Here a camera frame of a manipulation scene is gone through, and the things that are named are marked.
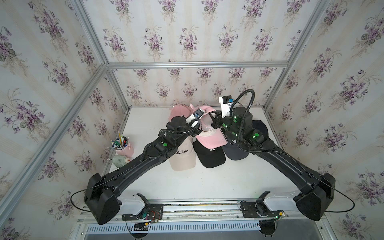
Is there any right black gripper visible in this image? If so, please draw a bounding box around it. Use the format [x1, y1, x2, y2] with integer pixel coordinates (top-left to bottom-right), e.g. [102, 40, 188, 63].
[209, 108, 246, 141]

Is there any pink cap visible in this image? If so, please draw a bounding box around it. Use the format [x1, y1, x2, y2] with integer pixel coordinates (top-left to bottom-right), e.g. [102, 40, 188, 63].
[190, 104, 228, 149]

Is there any pink cap back wall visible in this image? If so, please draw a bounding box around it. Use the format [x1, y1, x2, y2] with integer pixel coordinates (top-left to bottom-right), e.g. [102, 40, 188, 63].
[169, 105, 193, 122]

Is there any beige baseball cap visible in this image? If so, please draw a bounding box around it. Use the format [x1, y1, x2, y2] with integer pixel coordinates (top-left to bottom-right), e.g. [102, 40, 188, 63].
[169, 137, 196, 172]

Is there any dark grey baseball cap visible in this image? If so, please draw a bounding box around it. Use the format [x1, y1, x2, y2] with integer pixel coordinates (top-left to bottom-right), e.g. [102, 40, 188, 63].
[222, 135, 249, 161]

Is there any black cap white letter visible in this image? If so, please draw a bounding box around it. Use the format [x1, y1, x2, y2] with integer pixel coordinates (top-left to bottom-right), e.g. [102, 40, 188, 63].
[252, 120, 269, 138]

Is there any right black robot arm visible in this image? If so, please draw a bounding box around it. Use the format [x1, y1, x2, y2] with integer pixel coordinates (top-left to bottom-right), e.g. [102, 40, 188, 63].
[212, 89, 337, 221]

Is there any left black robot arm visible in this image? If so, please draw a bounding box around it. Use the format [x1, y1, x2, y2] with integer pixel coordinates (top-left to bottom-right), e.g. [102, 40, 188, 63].
[74, 108, 206, 225]

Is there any pink pen holder cup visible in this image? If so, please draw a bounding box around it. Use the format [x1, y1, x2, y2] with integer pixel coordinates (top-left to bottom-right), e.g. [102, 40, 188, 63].
[111, 134, 134, 158]

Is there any small green white bottle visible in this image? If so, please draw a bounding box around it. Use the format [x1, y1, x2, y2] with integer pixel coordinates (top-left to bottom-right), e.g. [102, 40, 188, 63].
[112, 155, 131, 168]

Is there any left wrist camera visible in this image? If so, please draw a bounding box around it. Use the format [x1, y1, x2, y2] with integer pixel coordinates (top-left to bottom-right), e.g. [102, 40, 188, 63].
[186, 108, 205, 124]

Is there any aluminium mounting rail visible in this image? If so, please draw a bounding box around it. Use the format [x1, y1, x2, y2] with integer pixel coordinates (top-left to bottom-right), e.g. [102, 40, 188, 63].
[74, 197, 328, 225]

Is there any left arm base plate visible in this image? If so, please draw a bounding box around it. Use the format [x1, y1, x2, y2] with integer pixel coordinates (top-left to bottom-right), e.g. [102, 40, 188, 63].
[122, 204, 164, 223]

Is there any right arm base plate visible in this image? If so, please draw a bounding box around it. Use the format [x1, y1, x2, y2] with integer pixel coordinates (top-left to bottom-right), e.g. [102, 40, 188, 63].
[239, 201, 285, 220]

